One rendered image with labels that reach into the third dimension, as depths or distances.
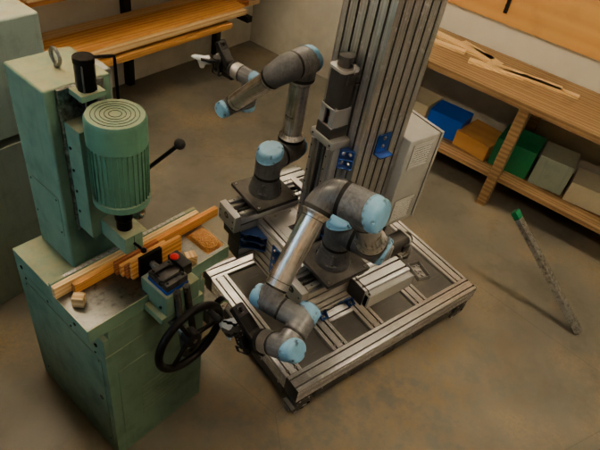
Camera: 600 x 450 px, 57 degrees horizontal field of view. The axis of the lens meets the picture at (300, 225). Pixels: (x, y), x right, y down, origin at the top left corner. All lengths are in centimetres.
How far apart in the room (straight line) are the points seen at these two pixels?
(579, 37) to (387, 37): 257
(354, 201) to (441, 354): 167
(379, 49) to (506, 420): 195
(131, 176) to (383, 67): 91
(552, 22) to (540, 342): 218
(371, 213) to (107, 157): 77
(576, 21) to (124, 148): 338
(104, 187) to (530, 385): 242
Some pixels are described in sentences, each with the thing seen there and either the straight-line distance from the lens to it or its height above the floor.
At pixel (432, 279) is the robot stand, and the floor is 21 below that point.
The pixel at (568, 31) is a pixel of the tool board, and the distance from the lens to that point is 435.
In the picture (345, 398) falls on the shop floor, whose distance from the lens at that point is 283.
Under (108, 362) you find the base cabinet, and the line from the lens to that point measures 204.
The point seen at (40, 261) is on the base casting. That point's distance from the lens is 223.
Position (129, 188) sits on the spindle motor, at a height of 130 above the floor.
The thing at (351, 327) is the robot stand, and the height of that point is 21.
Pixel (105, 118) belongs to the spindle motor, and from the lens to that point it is 163.
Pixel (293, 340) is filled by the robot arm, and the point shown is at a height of 107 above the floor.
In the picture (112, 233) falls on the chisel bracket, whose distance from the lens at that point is 193.
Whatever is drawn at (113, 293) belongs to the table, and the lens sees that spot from 194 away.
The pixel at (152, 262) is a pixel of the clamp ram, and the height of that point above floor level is 96.
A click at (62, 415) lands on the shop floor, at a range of 276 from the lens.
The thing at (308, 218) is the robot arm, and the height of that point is 128.
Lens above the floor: 236
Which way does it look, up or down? 41 degrees down
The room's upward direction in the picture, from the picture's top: 11 degrees clockwise
